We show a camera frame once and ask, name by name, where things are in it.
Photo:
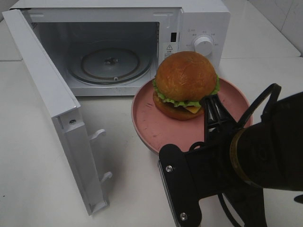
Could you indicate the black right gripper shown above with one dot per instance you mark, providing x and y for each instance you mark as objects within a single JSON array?
[{"x": 209, "y": 169}]

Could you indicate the white microwave oven body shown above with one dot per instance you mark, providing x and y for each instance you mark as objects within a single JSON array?
[{"x": 160, "y": 28}]

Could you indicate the upper white power knob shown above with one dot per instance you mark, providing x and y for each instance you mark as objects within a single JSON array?
[{"x": 203, "y": 45}]

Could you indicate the white microwave door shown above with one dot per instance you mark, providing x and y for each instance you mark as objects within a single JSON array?
[{"x": 64, "y": 110}]

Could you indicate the glass microwave turntable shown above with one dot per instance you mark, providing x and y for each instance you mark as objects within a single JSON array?
[{"x": 108, "y": 66}]

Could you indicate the pink round plate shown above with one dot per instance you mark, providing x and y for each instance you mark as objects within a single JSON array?
[{"x": 156, "y": 129}]

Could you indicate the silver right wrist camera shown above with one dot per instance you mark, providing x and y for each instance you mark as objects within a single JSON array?
[{"x": 179, "y": 187}]

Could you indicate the burger with lettuce and cheese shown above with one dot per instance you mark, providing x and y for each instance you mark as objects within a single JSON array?
[{"x": 181, "y": 81}]

